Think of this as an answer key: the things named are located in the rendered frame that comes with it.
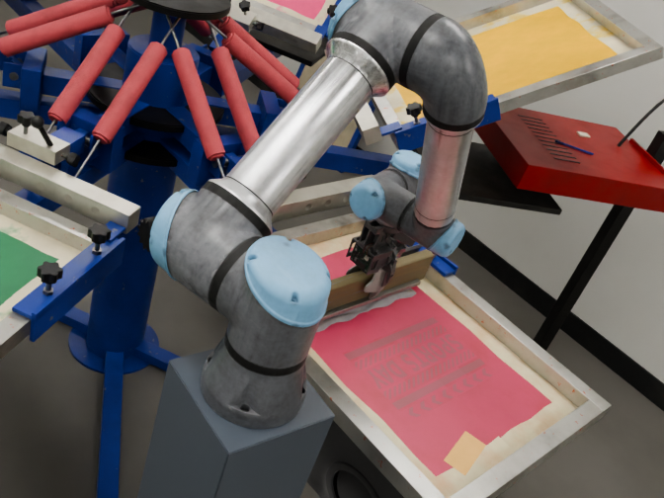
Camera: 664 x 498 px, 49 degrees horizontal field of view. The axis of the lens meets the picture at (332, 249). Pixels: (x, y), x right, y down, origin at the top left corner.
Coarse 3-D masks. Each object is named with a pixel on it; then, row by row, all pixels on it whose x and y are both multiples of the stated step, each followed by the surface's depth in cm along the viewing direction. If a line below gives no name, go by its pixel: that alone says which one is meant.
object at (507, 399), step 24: (336, 264) 181; (384, 312) 171; (408, 312) 174; (432, 312) 177; (456, 336) 172; (480, 384) 160; (504, 384) 163; (528, 384) 165; (480, 408) 154; (504, 408) 156; (528, 408) 158; (504, 432) 150
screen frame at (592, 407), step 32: (320, 224) 187; (352, 224) 192; (448, 288) 184; (480, 320) 178; (544, 352) 170; (320, 384) 141; (576, 384) 164; (352, 416) 136; (576, 416) 155; (384, 448) 132; (544, 448) 145; (416, 480) 129; (480, 480) 133; (512, 480) 136
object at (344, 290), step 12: (420, 252) 178; (396, 264) 171; (408, 264) 173; (420, 264) 177; (348, 276) 161; (360, 276) 162; (372, 276) 164; (396, 276) 172; (408, 276) 176; (420, 276) 181; (336, 288) 157; (348, 288) 160; (360, 288) 164; (384, 288) 172; (336, 300) 160; (348, 300) 164
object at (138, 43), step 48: (144, 0) 186; (192, 0) 195; (144, 48) 203; (192, 48) 213; (96, 96) 202; (144, 96) 205; (144, 144) 210; (144, 192) 223; (96, 288) 248; (144, 288) 247; (96, 336) 257; (144, 336) 275
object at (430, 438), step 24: (336, 336) 159; (360, 336) 162; (336, 360) 153; (360, 384) 149; (384, 408) 146; (456, 408) 152; (408, 432) 143; (432, 432) 144; (456, 432) 146; (480, 432) 148; (432, 456) 139
